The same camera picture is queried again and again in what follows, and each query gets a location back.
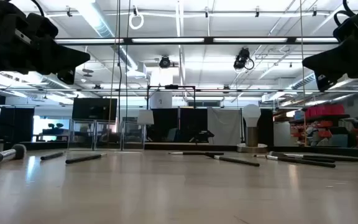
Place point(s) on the white bulb on metal base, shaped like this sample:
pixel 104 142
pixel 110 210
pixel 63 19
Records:
pixel 252 127

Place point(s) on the silver ceiling air duct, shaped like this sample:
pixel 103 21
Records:
pixel 98 21

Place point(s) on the dark wall television screen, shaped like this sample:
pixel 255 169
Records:
pixel 94 109

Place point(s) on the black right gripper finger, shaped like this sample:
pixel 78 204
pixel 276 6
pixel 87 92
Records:
pixel 331 62
pixel 324 82

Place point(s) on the black partition panel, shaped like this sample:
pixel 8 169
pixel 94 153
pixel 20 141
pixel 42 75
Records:
pixel 266 127
pixel 163 124
pixel 194 121
pixel 15 124

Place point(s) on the white table lamp shade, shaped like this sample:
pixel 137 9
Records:
pixel 145 117

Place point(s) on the black tubular stand frame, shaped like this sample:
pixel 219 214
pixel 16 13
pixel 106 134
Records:
pixel 171 86

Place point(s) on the rig crossbar with light strips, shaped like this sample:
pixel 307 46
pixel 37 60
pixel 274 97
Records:
pixel 208 40

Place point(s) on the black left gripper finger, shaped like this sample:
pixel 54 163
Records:
pixel 67 77
pixel 64 59

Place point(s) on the black overhead rig camera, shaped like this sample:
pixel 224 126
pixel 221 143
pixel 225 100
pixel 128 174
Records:
pixel 165 62

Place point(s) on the white hanging cloth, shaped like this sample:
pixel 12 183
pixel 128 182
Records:
pixel 224 126

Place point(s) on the clear acrylic brush organizer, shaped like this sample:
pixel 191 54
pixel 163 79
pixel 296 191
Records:
pixel 95 133

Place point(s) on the storage shelf with bins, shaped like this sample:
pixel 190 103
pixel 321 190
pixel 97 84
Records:
pixel 322 124

